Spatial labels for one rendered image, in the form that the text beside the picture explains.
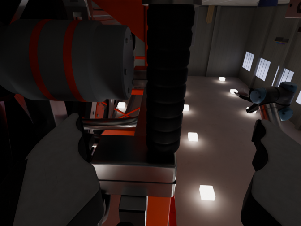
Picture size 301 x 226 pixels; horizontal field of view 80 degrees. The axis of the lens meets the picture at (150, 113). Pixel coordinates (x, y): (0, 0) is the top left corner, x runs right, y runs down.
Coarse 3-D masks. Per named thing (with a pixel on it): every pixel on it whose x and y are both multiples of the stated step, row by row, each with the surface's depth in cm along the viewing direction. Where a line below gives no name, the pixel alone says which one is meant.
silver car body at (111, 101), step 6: (96, 12) 119; (102, 12) 133; (96, 18) 120; (102, 18) 134; (108, 18) 152; (114, 18) 171; (108, 24) 149; (114, 24) 168; (120, 24) 194; (132, 36) 331; (108, 102) 176; (114, 102) 249; (108, 108) 180; (114, 108) 250; (108, 114) 187; (96, 132) 196; (102, 132) 192; (90, 150) 168
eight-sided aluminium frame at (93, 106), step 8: (64, 0) 47; (72, 0) 48; (80, 0) 47; (88, 0) 49; (72, 8) 49; (80, 8) 49; (88, 8) 49; (72, 16) 50; (80, 16) 51; (88, 16) 50; (80, 104) 57; (88, 104) 55; (72, 112) 55; (80, 112) 57; (88, 112) 54
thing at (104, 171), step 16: (112, 144) 20; (128, 144) 20; (144, 144) 21; (96, 160) 18; (112, 160) 18; (128, 160) 18; (144, 160) 18; (160, 160) 18; (176, 160) 19; (112, 176) 19; (128, 176) 19; (144, 176) 19; (160, 176) 18; (112, 192) 20; (128, 192) 20; (144, 192) 20; (160, 192) 20
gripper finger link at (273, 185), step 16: (256, 128) 11; (272, 128) 10; (256, 144) 11; (272, 144) 9; (288, 144) 9; (256, 160) 9; (272, 160) 8; (288, 160) 8; (256, 176) 7; (272, 176) 7; (288, 176) 7; (256, 192) 6; (272, 192) 6; (288, 192) 6; (256, 208) 6; (272, 208) 6; (288, 208) 6; (256, 224) 6; (272, 224) 6; (288, 224) 5
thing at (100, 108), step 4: (84, 104) 59; (96, 104) 60; (100, 104) 63; (84, 108) 59; (96, 108) 59; (100, 108) 63; (84, 112) 59; (96, 112) 59; (100, 112) 64; (84, 116) 58; (96, 116) 59; (100, 116) 64
